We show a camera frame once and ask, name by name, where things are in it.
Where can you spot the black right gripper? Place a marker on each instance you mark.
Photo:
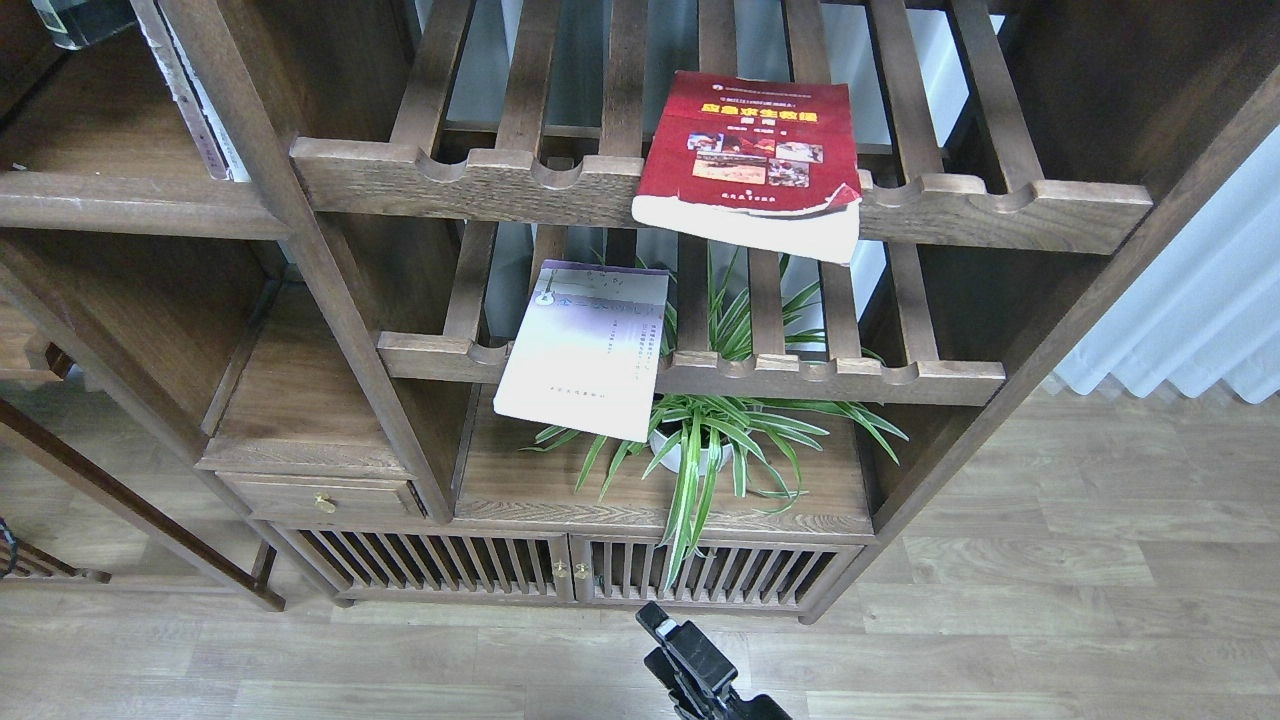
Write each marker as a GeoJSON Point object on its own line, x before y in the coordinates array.
{"type": "Point", "coordinates": [697, 676]}

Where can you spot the green grey cover book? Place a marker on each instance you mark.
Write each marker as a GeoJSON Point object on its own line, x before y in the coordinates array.
{"type": "Point", "coordinates": [77, 24]}

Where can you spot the white plant pot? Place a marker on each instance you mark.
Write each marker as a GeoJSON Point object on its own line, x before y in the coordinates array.
{"type": "Point", "coordinates": [671, 454]}

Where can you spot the green spider plant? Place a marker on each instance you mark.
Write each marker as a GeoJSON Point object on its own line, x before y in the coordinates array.
{"type": "Point", "coordinates": [743, 421]}

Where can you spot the white purple cover book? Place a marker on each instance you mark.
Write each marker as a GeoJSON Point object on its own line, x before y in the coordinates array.
{"type": "Point", "coordinates": [586, 354]}

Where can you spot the dark wooden bookshelf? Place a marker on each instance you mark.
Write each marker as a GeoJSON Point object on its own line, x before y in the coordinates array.
{"type": "Point", "coordinates": [320, 329]}

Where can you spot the wooden furniture at left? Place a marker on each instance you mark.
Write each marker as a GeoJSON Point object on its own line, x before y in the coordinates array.
{"type": "Point", "coordinates": [99, 504]}

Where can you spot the red cover book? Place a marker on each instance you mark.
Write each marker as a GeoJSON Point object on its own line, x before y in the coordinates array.
{"type": "Point", "coordinates": [765, 165]}

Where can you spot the white curtain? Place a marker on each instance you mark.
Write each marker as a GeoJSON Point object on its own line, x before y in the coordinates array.
{"type": "Point", "coordinates": [1206, 311]}

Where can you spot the upright white book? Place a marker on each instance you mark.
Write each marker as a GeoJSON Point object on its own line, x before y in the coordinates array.
{"type": "Point", "coordinates": [202, 120]}

